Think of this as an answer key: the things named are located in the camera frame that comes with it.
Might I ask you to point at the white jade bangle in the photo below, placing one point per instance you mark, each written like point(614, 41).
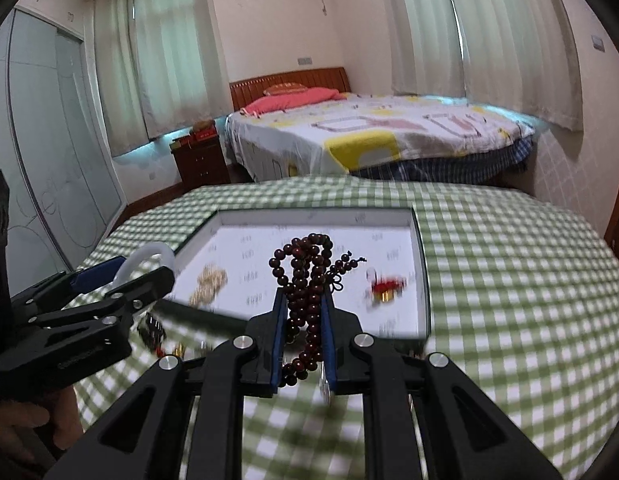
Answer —
point(139, 255)

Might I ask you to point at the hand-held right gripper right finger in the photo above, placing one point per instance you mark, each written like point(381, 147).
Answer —
point(329, 340)

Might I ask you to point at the person's left hand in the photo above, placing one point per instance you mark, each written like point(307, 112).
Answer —
point(19, 422)

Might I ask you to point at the brown plush item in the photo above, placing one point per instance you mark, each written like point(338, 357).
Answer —
point(202, 125)

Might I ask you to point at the red box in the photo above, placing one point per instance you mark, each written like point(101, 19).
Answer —
point(203, 135)

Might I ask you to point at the dark wooden nightstand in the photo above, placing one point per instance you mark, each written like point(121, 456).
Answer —
point(202, 165)

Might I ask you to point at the pink pillow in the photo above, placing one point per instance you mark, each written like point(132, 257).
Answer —
point(289, 100)

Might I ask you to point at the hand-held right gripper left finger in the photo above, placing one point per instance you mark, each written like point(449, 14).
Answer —
point(277, 340)

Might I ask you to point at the small embroidered cushion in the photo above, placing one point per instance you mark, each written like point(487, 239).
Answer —
point(284, 89)

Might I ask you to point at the white shallow box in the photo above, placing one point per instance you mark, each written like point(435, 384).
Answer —
point(249, 245)

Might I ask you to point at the frosted glass wardrobe door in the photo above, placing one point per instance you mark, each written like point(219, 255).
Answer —
point(49, 135)

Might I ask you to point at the white curtain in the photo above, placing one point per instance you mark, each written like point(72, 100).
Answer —
point(424, 25)
point(174, 50)
point(117, 70)
point(514, 45)

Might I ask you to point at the wooden headboard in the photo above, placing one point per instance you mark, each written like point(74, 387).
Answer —
point(289, 77)

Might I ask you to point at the grey wall switch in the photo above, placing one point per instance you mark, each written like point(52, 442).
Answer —
point(598, 43)

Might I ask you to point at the green checked tablecloth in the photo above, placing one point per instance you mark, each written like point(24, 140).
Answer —
point(489, 285)

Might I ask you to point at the patterned white bedsheet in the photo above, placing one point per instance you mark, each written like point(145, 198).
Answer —
point(389, 130)

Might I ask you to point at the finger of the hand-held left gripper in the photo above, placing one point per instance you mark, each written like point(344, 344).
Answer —
point(97, 272)
point(139, 287)

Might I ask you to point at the blue plaid bed skirt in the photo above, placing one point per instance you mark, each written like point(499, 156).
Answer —
point(464, 165)

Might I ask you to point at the dark small jewelry piece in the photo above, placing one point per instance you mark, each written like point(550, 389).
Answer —
point(152, 330)

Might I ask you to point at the red and gold charm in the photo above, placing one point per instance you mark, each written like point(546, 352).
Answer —
point(387, 290)

